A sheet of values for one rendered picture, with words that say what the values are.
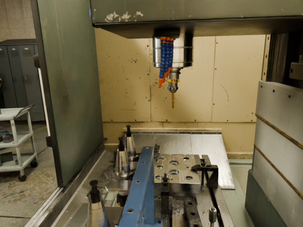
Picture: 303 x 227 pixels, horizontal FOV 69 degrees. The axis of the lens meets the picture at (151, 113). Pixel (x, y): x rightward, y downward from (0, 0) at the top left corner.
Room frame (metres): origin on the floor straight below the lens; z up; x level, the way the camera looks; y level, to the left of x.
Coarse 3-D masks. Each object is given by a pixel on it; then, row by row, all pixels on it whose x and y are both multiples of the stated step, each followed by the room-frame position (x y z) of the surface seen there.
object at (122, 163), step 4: (124, 148) 0.58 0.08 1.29; (120, 152) 0.56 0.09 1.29; (124, 152) 0.56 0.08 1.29; (116, 156) 0.56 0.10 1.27; (120, 156) 0.55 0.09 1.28; (124, 156) 0.56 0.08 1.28; (116, 160) 0.56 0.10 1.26; (120, 160) 0.55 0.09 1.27; (124, 160) 0.55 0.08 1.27; (128, 160) 0.57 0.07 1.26; (116, 164) 0.56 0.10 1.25; (120, 164) 0.55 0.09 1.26; (124, 164) 0.55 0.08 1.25; (128, 164) 0.56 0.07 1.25; (116, 168) 0.56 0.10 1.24; (120, 168) 0.55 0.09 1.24; (124, 168) 0.55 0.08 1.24; (128, 168) 0.56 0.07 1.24; (116, 172) 0.55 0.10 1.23; (120, 172) 0.55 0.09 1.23; (124, 172) 0.55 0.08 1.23; (128, 172) 0.56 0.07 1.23
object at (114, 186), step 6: (114, 180) 0.54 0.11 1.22; (120, 180) 0.54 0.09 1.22; (126, 180) 0.53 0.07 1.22; (108, 186) 0.51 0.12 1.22; (114, 186) 0.51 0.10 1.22; (120, 186) 0.50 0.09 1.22; (126, 186) 0.50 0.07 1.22; (114, 192) 0.49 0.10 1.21; (120, 192) 0.49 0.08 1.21; (126, 192) 0.49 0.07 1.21
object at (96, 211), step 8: (88, 200) 0.35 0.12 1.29; (88, 208) 0.34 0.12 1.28; (96, 208) 0.34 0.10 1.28; (104, 208) 0.35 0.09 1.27; (88, 216) 0.34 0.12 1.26; (96, 216) 0.33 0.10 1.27; (104, 216) 0.34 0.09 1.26; (88, 224) 0.34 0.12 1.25; (96, 224) 0.33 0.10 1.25; (104, 224) 0.34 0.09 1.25
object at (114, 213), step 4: (108, 208) 0.42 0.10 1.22; (112, 208) 0.42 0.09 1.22; (116, 208) 0.42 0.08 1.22; (120, 208) 0.42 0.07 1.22; (108, 212) 0.41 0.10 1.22; (112, 212) 0.41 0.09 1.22; (116, 212) 0.41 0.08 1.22; (120, 212) 0.41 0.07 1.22; (108, 216) 0.40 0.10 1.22; (112, 216) 0.40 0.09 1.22; (116, 216) 0.40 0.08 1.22; (120, 216) 0.39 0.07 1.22; (112, 220) 0.38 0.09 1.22; (116, 220) 0.38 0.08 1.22; (116, 224) 0.38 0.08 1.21
